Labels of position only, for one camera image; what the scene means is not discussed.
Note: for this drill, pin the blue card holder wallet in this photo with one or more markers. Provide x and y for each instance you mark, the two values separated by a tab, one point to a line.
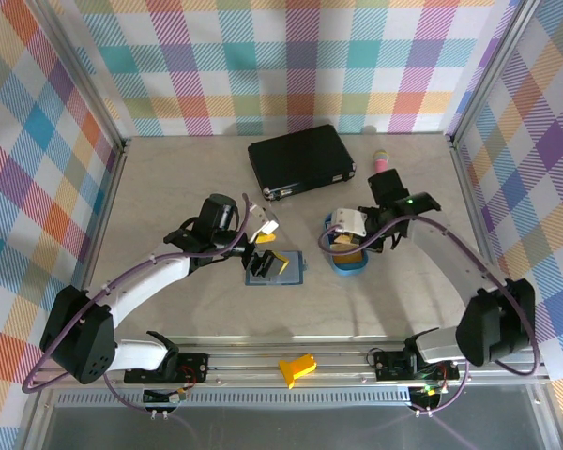
291	279

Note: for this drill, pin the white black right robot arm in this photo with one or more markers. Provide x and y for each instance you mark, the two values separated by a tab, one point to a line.
450	253

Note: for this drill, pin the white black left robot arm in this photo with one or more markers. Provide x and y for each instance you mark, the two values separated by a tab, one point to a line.
141	286

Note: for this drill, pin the black arm base board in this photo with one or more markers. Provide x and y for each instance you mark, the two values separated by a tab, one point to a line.
389	365
192	368

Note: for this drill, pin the blue oval card tray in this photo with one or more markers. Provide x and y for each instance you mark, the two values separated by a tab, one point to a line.
352	273

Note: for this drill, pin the pink toy microphone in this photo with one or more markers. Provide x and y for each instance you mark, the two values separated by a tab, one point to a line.
381	159

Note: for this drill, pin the black ribbed carrying case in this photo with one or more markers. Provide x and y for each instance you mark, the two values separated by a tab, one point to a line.
295	159

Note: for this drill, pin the perforated metal strip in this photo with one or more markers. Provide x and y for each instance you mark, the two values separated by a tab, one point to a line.
286	400

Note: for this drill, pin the small circuit board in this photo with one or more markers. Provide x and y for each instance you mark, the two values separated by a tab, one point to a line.
173	397
427	396

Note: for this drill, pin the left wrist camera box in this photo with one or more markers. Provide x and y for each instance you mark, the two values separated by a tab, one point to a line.
267	226

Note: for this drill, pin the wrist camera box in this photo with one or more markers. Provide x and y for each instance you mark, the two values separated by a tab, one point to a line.
267	226
352	220

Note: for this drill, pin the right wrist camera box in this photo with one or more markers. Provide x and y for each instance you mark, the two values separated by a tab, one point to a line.
352	220

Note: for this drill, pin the aluminium side rail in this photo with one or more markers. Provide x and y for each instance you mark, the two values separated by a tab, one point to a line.
101	234
463	164

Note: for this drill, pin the yellow plastic bracket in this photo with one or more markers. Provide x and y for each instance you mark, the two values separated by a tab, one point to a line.
298	368

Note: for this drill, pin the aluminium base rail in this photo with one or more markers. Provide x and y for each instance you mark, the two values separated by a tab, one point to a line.
244	370

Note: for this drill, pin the aluminium frame post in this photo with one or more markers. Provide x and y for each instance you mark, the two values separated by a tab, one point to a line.
492	70
82	84

